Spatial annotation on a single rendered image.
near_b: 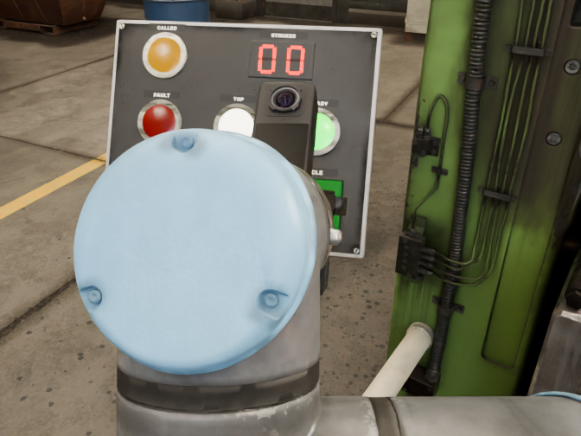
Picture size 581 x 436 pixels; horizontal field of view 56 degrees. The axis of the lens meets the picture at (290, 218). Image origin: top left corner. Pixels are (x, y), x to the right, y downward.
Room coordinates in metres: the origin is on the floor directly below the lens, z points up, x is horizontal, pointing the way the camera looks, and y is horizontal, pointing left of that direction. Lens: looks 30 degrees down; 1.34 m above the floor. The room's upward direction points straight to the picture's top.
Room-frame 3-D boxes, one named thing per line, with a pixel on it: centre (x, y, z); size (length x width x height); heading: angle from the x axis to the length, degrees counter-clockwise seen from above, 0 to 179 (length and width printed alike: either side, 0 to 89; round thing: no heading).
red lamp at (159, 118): (0.66, 0.17, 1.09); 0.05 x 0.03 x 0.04; 56
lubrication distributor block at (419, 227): (0.79, -0.22, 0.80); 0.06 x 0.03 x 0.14; 56
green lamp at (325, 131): (0.63, -0.03, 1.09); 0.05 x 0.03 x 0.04; 56
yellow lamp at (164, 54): (0.70, 0.16, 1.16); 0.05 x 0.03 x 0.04; 56
